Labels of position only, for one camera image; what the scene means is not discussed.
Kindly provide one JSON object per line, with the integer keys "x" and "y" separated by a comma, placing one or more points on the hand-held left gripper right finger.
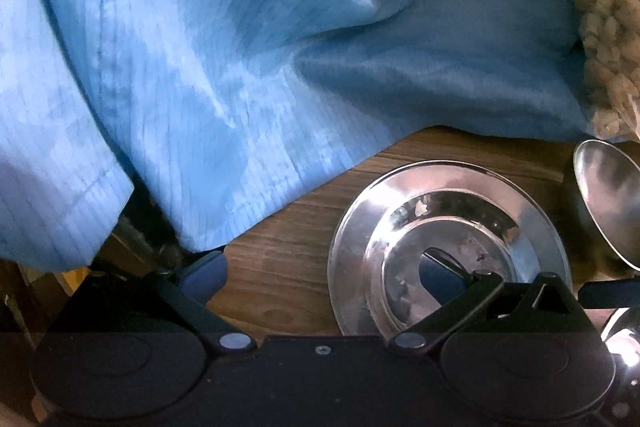
{"x": 442, "y": 274}

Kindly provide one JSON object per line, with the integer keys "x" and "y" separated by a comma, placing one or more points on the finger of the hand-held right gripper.
{"x": 610, "y": 293}

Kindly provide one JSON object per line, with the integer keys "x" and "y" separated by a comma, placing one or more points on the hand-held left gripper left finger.
{"x": 202, "y": 279}

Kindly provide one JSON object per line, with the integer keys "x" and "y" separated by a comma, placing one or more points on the stainless steel plate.
{"x": 390, "y": 207}

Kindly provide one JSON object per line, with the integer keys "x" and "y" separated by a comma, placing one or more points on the stainless steel bowl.
{"x": 625, "y": 347}
{"x": 605, "y": 187}

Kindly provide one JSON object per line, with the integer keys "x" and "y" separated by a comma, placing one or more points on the blue striped cloth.
{"x": 200, "y": 57}

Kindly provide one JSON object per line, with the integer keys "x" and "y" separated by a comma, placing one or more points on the clear bag of puffed snacks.
{"x": 610, "y": 47}

